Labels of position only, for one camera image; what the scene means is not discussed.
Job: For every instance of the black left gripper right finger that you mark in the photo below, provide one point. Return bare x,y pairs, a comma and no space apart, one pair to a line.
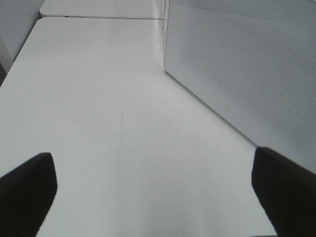
286,192

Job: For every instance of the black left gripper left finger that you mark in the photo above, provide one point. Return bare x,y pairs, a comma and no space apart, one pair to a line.
26,196

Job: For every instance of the white microwave door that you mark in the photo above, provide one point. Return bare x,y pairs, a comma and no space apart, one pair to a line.
254,63

